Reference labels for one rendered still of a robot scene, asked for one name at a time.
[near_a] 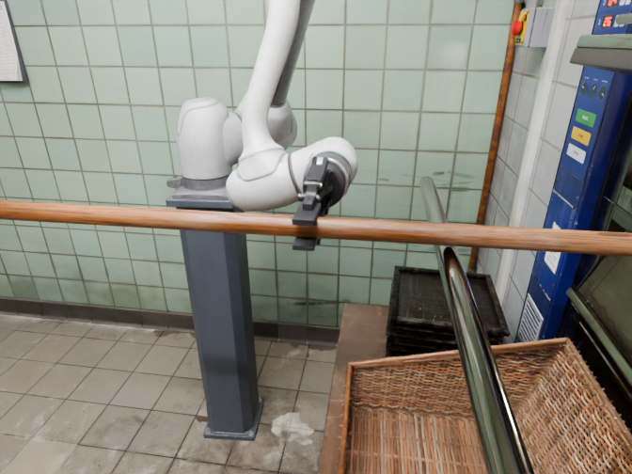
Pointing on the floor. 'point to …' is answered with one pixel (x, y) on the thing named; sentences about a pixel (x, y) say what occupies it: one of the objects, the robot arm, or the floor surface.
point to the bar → (477, 357)
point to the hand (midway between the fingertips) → (307, 226)
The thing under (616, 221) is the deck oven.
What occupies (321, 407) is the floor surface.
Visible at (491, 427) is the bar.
